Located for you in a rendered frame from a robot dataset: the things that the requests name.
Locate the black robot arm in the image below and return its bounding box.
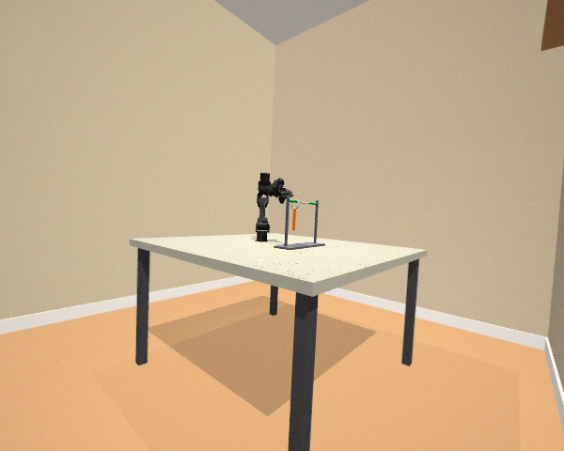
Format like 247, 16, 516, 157
256, 173, 273, 242

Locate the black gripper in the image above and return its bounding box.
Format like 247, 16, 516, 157
267, 179, 293, 204

